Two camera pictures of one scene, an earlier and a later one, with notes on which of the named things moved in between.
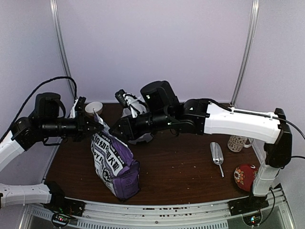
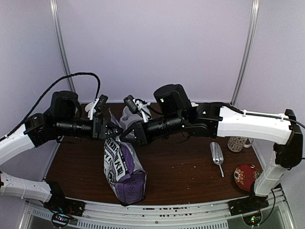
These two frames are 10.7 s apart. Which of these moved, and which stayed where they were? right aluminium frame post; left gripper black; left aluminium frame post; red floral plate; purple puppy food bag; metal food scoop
Moved: left gripper black; purple puppy food bag
Stayed: metal food scoop; red floral plate; right aluminium frame post; left aluminium frame post
